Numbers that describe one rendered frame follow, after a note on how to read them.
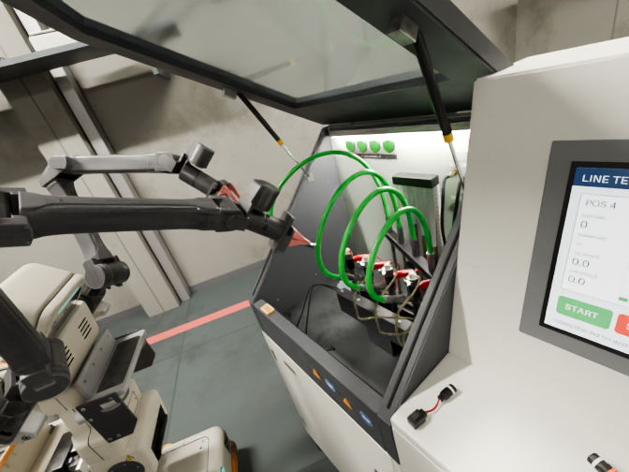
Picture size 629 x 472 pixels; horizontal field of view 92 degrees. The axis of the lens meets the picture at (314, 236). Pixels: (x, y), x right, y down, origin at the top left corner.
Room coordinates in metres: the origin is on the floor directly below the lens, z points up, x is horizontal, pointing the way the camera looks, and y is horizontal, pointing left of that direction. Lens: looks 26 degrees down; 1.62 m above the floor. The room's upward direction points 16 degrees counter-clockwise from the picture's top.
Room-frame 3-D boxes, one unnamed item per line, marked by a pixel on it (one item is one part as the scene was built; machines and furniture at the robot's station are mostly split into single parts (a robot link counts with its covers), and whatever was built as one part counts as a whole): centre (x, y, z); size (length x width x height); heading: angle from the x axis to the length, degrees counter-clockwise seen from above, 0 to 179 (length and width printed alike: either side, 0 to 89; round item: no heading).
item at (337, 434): (0.69, 0.13, 0.44); 0.65 x 0.02 x 0.68; 31
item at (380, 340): (0.72, -0.15, 0.91); 0.34 x 0.10 x 0.15; 31
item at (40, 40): (2.47, 1.14, 2.22); 0.39 x 0.37 x 0.10; 99
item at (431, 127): (0.96, -0.31, 1.43); 0.54 x 0.03 x 0.02; 31
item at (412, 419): (0.38, -0.14, 0.99); 0.12 x 0.02 x 0.02; 112
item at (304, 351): (0.70, 0.12, 0.87); 0.62 x 0.04 x 0.16; 31
